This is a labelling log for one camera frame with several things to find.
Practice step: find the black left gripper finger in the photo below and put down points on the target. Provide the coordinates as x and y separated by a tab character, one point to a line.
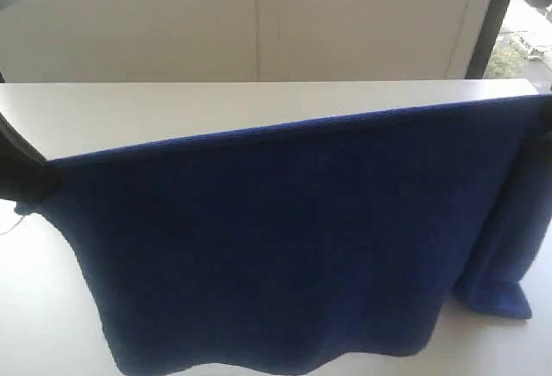
26	176

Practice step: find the blue terry towel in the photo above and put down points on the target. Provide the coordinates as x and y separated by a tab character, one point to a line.
282	248

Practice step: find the white vehicle outside window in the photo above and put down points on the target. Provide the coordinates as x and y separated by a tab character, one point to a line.
535	45

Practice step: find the dark window frame post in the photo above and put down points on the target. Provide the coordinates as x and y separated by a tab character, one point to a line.
489	32

